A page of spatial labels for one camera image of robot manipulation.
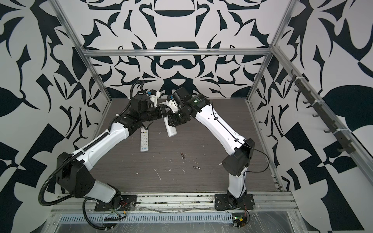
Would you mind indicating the white remote control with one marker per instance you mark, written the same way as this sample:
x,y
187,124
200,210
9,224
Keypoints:
x,y
144,140

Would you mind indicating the small circuit board with wires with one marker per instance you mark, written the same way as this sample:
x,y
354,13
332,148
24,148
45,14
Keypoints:
x,y
239,220

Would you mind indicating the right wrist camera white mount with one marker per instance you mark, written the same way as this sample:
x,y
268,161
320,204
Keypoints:
x,y
172,105

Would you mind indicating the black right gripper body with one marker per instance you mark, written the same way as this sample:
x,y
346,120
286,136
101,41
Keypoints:
x,y
182,113

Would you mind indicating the white remote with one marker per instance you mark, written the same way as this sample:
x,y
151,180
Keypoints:
x,y
171,131

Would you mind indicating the aluminium frame crossbar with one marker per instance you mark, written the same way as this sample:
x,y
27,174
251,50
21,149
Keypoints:
x,y
176,52

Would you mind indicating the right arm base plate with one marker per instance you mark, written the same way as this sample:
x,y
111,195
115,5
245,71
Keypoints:
x,y
225,202

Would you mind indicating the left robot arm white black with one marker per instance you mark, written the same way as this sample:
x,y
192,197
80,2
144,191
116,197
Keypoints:
x,y
73,170

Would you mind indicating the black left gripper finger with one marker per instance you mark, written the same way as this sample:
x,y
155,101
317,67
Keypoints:
x,y
163,115
164,110

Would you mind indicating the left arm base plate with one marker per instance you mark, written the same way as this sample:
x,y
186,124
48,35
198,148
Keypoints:
x,y
122,203

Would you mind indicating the white slotted cable duct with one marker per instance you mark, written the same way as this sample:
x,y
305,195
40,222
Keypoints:
x,y
215,217

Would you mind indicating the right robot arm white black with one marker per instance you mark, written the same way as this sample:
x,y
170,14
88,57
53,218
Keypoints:
x,y
239,149

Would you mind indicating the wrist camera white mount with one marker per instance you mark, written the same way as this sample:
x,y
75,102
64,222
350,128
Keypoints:
x,y
172,105
154,96

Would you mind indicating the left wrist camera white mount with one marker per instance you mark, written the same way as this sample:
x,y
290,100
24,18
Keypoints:
x,y
154,96

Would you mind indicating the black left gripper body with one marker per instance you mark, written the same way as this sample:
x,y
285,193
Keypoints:
x,y
151,114

